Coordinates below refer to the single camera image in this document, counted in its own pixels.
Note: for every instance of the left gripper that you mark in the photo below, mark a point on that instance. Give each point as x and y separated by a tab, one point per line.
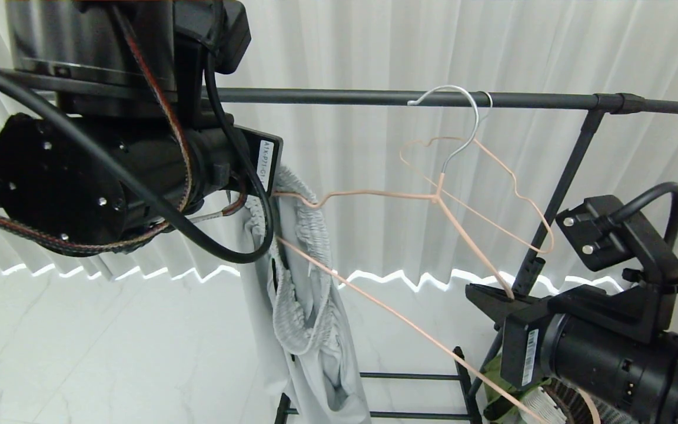
265	162

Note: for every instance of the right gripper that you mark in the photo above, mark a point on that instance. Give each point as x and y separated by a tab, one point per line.
598	365

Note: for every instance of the pink clothes hanger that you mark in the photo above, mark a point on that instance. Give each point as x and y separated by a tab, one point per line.
436	197
475	139

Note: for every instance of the pale grey shorts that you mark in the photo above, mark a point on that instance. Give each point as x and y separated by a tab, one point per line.
315	377

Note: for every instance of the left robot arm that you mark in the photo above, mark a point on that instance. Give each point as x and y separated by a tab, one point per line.
50	176

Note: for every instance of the white laundry basket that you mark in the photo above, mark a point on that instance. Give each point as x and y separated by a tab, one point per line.
542	409

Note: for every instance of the black clothes rack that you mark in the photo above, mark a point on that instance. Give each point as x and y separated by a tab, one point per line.
345	96

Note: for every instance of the green garment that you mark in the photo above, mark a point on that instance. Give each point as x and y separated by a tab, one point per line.
495	394

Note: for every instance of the white curtain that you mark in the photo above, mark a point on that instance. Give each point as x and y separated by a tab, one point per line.
345	47

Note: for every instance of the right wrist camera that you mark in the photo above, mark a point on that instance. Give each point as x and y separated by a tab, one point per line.
604	235

